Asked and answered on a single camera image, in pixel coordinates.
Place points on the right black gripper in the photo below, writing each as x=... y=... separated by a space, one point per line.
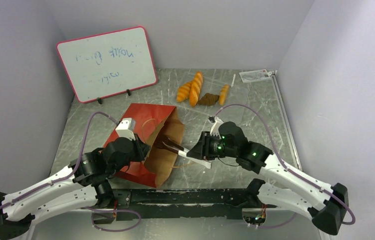
x=202 y=147

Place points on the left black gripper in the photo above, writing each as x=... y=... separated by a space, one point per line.
x=142 y=148

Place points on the white handled metal tongs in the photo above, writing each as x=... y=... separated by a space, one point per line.
x=165 y=143

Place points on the red paper bag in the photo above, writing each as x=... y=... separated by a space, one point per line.
x=153 y=121

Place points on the round brown bread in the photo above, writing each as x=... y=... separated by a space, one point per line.
x=208 y=99

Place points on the small striped orange croissant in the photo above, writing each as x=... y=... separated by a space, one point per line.
x=183 y=92

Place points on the yellow bread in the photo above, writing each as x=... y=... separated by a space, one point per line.
x=223 y=94

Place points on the long orange baguette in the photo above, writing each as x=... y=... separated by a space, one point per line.
x=195 y=89

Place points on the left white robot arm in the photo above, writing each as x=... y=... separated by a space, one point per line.
x=84 y=183

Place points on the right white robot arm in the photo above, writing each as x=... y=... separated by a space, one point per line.
x=324 y=204

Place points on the white marker pen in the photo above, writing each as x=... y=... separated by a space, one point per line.
x=233 y=80

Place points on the red framed whiteboard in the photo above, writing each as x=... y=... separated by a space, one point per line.
x=108 y=64

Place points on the small white card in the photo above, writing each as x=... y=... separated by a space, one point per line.
x=255 y=76

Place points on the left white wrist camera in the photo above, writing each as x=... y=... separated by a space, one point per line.
x=125 y=128

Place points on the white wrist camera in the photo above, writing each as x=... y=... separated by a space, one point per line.
x=215 y=122
x=125 y=128

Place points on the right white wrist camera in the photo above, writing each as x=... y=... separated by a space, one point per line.
x=215 y=122

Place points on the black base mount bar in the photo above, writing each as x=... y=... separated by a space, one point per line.
x=226 y=203

